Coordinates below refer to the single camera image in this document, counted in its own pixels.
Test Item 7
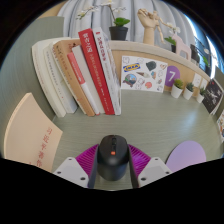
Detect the kraft brown book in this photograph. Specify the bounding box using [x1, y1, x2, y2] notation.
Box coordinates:
[52, 38, 98, 118]

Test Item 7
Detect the white sticker sheet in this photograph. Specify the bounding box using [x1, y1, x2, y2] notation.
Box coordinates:
[120, 55, 169, 94]

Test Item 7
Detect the white book with picture cover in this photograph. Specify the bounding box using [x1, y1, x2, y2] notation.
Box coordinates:
[92, 26, 123, 116]

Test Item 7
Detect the grey pleated curtain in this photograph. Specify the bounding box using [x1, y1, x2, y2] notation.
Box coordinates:
[57, 0, 198, 44]

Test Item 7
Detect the black computer mouse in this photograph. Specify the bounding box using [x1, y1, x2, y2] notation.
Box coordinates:
[96, 134, 130, 182]

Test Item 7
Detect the white wall socket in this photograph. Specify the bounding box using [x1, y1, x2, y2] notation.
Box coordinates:
[192, 73, 203, 88]
[200, 78, 209, 90]

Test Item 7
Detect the wooden mannequin figure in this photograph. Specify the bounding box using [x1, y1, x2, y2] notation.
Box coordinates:
[151, 10, 174, 44]

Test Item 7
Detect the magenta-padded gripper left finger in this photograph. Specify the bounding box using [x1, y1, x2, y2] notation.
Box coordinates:
[53, 143, 101, 189]

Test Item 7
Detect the white paperback book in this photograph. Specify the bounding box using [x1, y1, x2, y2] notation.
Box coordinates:
[43, 41, 79, 115]

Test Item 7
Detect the white orchid in black pot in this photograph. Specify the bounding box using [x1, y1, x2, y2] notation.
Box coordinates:
[163, 21, 182, 54]
[75, 0, 131, 42]
[199, 48, 213, 77]

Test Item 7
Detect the black horse figure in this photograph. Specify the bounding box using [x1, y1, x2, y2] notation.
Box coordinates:
[189, 43, 201, 64]

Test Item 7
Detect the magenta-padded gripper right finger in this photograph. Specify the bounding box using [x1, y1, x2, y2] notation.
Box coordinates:
[127, 143, 173, 189]

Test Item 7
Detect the small succulent in white pot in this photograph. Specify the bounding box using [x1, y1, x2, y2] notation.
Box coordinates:
[182, 82, 195, 101]
[170, 78, 185, 99]
[195, 86, 207, 104]

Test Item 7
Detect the black cover book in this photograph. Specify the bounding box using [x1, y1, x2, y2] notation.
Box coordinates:
[201, 78, 224, 116]

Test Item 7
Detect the wooden hand model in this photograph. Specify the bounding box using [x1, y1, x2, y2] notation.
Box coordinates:
[136, 8, 160, 46]

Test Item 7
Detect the purple mouse pad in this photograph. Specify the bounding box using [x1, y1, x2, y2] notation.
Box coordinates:
[165, 140, 207, 174]

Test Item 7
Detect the beige booklet with red text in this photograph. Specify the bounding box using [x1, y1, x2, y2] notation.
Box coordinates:
[3, 92, 64, 173]

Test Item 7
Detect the white book with red label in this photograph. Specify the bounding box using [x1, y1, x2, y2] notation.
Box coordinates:
[66, 44, 106, 116]

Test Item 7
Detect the round purple sticker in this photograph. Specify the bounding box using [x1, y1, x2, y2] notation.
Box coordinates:
[164, 65, 181, 88]

